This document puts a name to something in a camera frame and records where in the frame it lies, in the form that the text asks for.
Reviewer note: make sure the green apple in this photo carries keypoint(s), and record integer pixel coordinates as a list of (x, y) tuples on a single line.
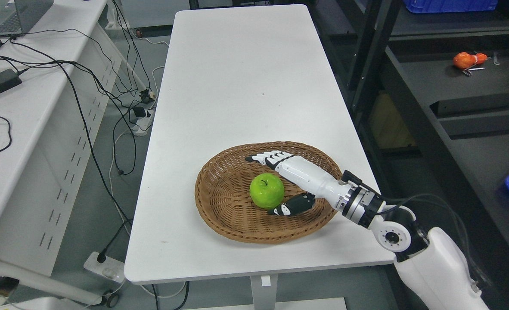
[(266, 191)]

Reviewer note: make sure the orange toy fruit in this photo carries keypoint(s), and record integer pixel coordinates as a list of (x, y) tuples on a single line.
[(465, 60)]

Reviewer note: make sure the brown wicker basket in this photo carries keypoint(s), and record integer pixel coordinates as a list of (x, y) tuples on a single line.
[(223, 201)]

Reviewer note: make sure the grey laptop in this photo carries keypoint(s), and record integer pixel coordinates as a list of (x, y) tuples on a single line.
[(18, 17)]

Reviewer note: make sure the white side desk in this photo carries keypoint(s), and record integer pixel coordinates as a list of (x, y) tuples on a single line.
[(46, 125)]

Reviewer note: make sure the white table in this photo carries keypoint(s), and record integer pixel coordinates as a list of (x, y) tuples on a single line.
[(234, 76)]

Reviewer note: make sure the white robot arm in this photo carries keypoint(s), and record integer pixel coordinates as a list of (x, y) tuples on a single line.
[(428, 262)]

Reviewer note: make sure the black metal shelf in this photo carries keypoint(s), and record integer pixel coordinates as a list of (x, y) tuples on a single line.
[(427, 125)]

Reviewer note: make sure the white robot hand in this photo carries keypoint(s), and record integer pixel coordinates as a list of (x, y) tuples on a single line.
[(316, 182)]

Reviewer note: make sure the black power adapter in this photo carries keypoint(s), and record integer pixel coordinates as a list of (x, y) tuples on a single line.
[(9, 79)]

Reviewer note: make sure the white power strip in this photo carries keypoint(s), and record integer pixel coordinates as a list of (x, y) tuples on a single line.
[(110, 269), (144, 120)]

